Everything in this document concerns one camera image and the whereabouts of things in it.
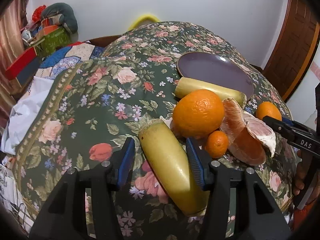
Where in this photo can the dark purple round plate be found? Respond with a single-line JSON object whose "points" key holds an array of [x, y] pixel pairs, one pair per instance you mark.
{"points": [[215, 69]]}

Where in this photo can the pomelo piece with rind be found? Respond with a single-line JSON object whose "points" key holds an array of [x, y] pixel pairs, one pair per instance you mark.
{"points": [[249, 146]]}

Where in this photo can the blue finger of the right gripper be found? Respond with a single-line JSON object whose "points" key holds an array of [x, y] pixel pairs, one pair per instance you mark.
{"points": [[279, 127], [287, 121]]}

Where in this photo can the green gift box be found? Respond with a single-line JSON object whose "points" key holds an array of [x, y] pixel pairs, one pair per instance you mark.
{"points": [[54, 41]]}

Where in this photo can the large orange with sticker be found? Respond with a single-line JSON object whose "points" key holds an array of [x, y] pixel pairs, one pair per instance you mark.
{"points": [[198, 114]]}

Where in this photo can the medium orange tangerine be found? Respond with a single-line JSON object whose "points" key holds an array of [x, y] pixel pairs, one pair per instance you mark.
{"points": [[268, 109]]}

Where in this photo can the small mandarin orange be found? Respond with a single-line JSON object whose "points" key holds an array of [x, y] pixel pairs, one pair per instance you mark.
{"points": [[217, 144]]}

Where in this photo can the peeled pomelo segment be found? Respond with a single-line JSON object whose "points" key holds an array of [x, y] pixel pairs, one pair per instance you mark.
{"points": [[233, 122]]}

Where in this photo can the pink curtain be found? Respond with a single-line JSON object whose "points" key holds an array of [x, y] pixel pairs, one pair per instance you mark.
{"points": [[13, 20]]}

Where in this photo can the grey stuffed plush toy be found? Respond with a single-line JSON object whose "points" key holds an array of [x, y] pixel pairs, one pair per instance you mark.
{"points": [[61, 14]]}

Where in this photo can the brown wooden door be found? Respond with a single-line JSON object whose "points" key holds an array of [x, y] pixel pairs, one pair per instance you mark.
{"points": [[294, 50]]}

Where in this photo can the white crumpled cloth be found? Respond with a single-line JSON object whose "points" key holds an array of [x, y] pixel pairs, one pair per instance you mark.
{"points": [[23, 114]]}

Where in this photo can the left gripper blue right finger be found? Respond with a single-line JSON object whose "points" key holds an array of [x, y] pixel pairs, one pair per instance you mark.
{"points": [[199, 161]]}

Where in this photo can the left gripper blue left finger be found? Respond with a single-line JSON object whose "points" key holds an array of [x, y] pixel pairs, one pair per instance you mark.
{"points": [[122, 163]]}

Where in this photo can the blue patchwork quilt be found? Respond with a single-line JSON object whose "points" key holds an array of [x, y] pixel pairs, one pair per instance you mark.
{"points": [[67, 57]]}

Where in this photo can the red flat box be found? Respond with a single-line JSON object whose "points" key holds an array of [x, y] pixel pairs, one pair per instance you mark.
{"points": [[20, 63]]}

